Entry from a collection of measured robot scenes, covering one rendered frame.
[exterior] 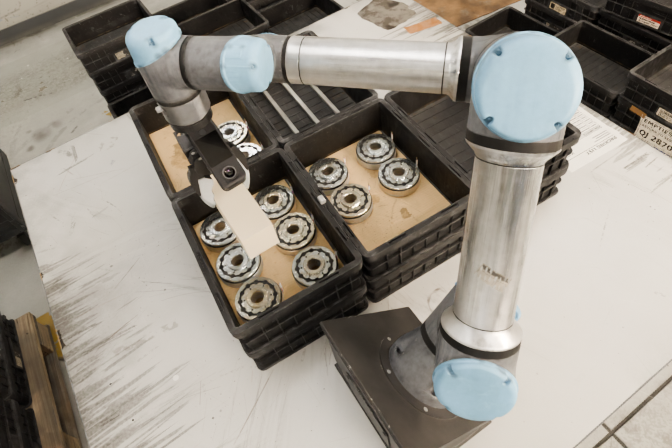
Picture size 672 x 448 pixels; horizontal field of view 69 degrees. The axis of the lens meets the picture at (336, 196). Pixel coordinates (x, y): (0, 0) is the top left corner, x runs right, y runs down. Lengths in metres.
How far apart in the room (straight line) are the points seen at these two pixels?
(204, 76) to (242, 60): 0.06
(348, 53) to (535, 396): 0.79
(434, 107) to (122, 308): 1.00
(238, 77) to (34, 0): 3.66
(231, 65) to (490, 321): 0.49
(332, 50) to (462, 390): 0.53
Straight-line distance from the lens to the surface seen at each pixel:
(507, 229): 0.65
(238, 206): 0.90
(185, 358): 1.26
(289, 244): 1.13
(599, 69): 2.38
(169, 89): 0.75
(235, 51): 0.68
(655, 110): 2.06
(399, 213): 1.18
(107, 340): 1.37
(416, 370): 0.92
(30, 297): 2.57
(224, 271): 1.13
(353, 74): 0.76
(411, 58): 0.74
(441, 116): 1.40
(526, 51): 0.58
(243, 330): 0.97
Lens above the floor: 1.79
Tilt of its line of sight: 52 degrees down
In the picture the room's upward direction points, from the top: 11 degrees counter-clockwise
